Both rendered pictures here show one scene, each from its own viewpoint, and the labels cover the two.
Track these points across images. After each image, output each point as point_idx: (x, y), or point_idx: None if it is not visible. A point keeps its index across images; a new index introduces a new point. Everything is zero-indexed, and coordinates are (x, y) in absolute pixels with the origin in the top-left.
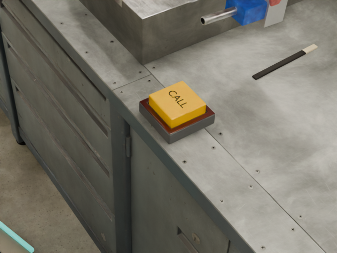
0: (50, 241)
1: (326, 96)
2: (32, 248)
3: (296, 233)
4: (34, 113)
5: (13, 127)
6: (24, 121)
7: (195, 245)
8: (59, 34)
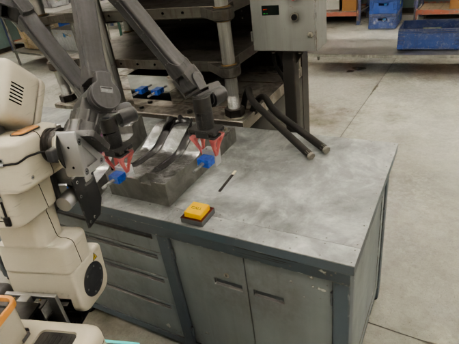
0: None
1: (251, 185)
2: (138, 342)
3: (271, 231)
4: None
5: None
6: None
7: (227, 279)
8: (122, 213)
